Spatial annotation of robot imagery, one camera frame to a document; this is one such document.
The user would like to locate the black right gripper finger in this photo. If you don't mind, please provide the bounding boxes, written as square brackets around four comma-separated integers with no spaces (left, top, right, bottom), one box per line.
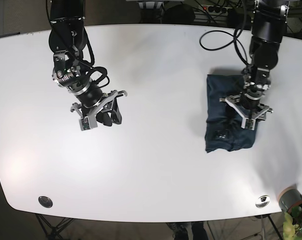
[95,112,113,127]
[110,97,122,125]

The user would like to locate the green potted plant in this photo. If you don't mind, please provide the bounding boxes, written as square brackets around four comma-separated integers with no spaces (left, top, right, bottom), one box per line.
[283,204,302,240]

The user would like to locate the silver table grommet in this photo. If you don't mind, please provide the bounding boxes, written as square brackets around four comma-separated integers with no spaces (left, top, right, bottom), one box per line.
[255,195,270,209]
[38,195,53,208]

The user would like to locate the left silver table grommet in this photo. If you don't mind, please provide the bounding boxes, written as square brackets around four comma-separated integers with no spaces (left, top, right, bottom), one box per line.
[38,195,53,208]

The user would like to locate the black folding table legs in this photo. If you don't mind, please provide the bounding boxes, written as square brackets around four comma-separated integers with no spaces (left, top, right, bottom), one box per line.
[35,213,75,240]

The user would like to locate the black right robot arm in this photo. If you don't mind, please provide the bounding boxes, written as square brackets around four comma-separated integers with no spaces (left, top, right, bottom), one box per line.
[45,0,127,131]

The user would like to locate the grey plant pot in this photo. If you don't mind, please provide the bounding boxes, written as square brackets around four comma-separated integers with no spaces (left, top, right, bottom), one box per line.
[277,186,302,214]

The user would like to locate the right silver table grommet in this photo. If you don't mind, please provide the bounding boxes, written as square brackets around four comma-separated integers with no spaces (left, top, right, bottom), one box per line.
[255,195,270,209]

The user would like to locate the navy blue T-shirt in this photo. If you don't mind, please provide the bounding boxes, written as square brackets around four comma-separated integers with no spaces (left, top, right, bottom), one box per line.
[205,74,257,153]

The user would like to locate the left gripper body silver black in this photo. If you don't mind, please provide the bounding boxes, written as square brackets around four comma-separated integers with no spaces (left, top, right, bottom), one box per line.
[219,92,274,130]

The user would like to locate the right gripper body silver black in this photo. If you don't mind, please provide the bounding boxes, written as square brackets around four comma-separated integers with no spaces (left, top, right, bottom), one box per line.
[70,90,128,131]

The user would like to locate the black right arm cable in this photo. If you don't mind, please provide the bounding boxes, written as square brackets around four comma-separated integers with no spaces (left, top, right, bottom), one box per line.
[73,37,111,87]

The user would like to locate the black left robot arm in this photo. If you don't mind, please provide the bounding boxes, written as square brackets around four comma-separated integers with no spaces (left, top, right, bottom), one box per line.
[220,0,289,131]

